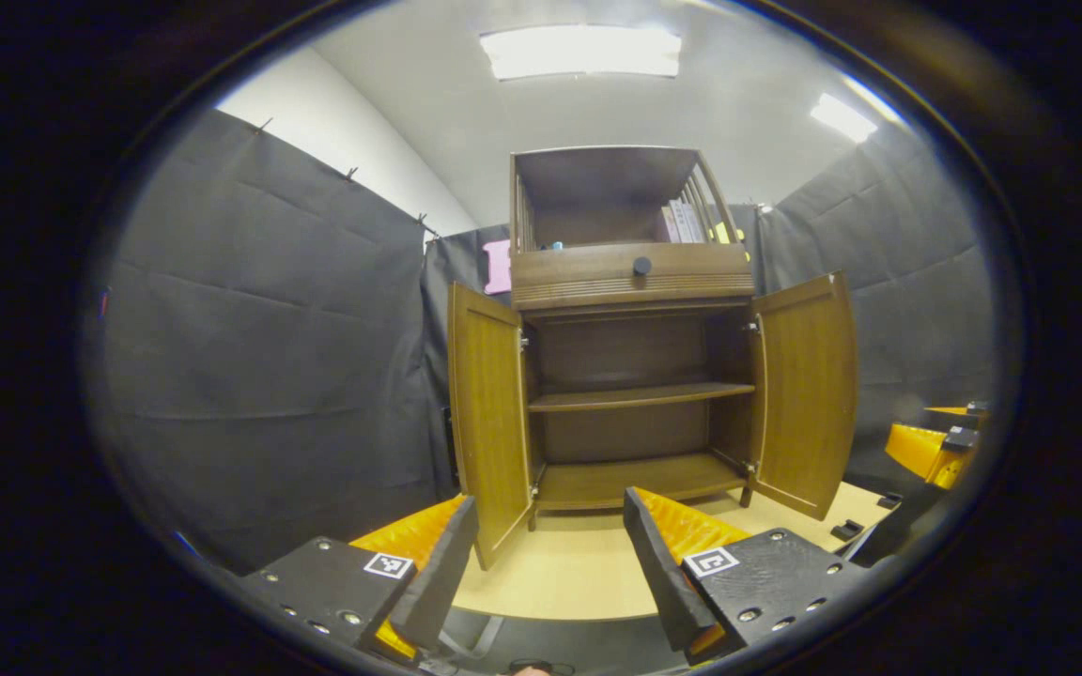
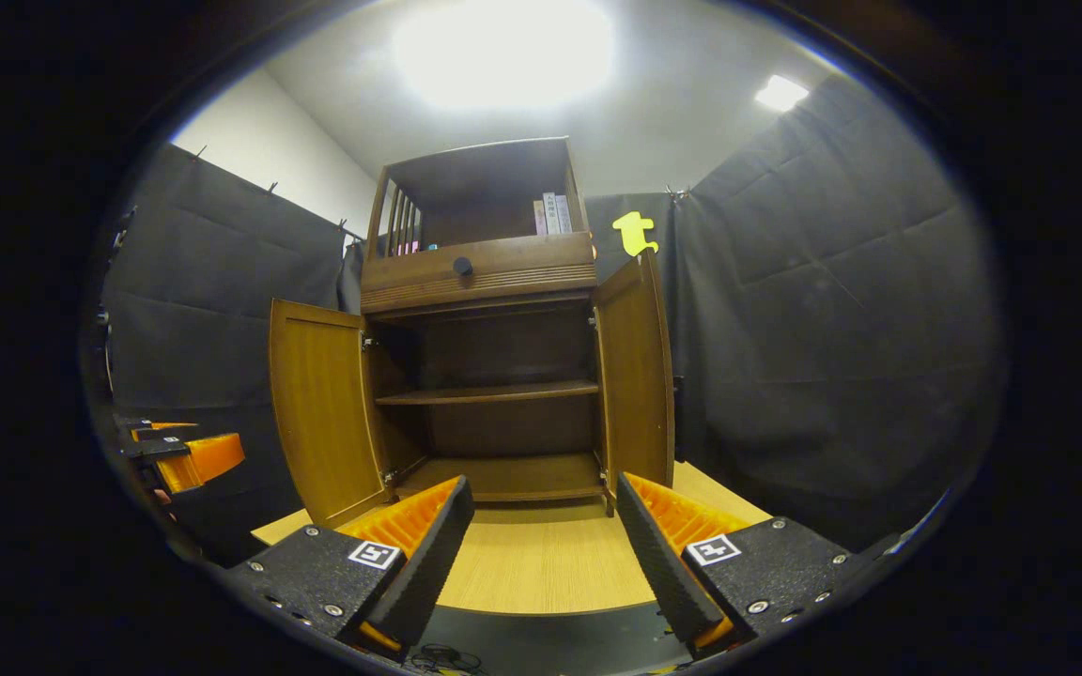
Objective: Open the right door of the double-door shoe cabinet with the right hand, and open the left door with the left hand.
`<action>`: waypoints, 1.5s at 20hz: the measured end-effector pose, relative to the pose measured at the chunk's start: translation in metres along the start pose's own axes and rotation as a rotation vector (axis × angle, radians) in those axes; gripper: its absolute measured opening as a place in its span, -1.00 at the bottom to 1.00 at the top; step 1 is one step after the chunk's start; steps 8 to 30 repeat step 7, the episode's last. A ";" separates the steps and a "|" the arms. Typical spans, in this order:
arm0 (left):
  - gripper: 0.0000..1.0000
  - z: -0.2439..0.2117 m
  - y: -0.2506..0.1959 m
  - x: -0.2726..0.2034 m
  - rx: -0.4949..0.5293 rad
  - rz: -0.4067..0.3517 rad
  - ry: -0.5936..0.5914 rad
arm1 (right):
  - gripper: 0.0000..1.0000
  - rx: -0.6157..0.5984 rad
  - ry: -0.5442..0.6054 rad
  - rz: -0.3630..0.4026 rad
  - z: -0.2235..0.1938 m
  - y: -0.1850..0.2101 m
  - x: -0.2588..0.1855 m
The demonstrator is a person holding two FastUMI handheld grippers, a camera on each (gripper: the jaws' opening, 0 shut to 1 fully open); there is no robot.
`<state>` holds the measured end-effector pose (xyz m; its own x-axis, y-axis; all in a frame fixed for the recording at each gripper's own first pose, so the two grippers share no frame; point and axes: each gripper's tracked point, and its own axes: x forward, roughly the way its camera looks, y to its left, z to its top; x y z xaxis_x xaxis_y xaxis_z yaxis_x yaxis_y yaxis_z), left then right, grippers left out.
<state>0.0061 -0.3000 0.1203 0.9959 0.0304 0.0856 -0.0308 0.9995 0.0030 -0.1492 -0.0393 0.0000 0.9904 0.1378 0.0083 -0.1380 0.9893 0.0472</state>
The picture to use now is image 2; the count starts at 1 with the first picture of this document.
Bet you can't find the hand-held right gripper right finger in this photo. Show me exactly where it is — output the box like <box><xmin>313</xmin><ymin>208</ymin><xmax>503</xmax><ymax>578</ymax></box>
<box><xmin>616</xmin><ymin>471</ymin><xmax>866</xmax><ymax>653</ymax></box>

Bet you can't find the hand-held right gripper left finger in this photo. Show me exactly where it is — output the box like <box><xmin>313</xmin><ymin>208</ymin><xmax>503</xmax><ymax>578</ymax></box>
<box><xmin>222</xmin><ymin>474</ymin><xmax>476</xmax><ymax>656</ymax></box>

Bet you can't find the wooden shoe cabinet door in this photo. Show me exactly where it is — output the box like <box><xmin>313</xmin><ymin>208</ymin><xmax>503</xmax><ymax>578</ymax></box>
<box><xmin>269</xmin><ymin>299</ymin><xmax>394</xmax><ymax>529</ymax></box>
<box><xmin>593</xmin><ymin>249</ymin><xmax>683</xmax><ymax>515</ymax></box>

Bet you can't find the wooden double-door shoe cabinet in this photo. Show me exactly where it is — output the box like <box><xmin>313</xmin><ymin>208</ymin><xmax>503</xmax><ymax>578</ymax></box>
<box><xmin>358</xmin><ymin>137</ymin><xmax>610</xmax><ymax>515</ymax></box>

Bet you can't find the wooden cabinet shelf board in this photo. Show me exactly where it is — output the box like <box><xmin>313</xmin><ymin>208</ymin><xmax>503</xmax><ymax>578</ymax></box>
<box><xmin>375</xmin><ymin>380</ymin><xmax>600</xmax><ymax>407</ymax></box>

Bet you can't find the wooden cabinet drawer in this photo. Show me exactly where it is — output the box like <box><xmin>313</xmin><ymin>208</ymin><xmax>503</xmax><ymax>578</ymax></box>
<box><xmin>360</xmin><ymin>232</ymin><xmax>598</xmax><ymax>314</ymax></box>

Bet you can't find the black backdrop cloth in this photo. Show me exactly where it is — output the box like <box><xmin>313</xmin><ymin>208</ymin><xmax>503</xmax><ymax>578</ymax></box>
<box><xmin>95</xmin><ymin>73</ymin><xmax>1007</xmax><ymax>555</ymax></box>

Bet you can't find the small ceiling light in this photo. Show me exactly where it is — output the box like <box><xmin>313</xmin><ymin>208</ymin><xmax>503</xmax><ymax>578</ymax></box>
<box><xmin>753</xmin><ymin>75</ymin><xmax>811</xmax><ymax>114</ymax></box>

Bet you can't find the large ceiling light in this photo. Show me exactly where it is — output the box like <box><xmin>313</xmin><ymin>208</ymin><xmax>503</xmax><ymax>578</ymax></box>
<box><xmin>393</xmin><ymin>0</ymin><xmax>617</xmax><ymax>112</ymax></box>

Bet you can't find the black floor cable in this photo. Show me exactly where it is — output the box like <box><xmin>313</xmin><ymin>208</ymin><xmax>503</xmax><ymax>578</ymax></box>
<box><xmin>407</xmin><ymin>643</ymin><xmax>486</xmax><ymax>675</ymax></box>

